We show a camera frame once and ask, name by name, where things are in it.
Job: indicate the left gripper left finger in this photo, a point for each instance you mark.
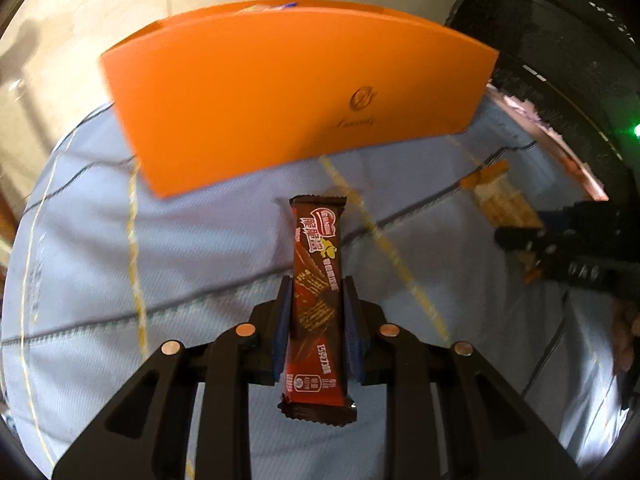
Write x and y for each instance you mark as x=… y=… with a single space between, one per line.
x=251 y=353

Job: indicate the cracker biscuit packet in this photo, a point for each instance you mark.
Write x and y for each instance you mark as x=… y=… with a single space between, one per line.
x=502 y=203

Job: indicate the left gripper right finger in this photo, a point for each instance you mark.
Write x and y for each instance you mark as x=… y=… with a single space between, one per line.
x=382 y=353

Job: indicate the orange cardboard box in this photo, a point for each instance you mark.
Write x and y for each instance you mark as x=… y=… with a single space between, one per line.
x=217 y=93

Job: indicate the blue checked tablecloth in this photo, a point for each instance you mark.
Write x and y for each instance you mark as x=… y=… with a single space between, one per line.
x=102 y=272

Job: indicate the dark carved wooden bench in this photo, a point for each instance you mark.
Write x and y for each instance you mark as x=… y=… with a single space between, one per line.
x=577 y=62

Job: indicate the pink patterned mat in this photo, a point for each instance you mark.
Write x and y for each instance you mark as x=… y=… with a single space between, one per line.
x=526 y=116

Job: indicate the person right hand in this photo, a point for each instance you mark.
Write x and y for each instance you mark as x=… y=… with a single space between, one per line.
x=625 y=326

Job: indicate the brown chocolate wafer bar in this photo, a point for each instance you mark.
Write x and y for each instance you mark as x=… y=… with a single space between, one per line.
x=316 y=381

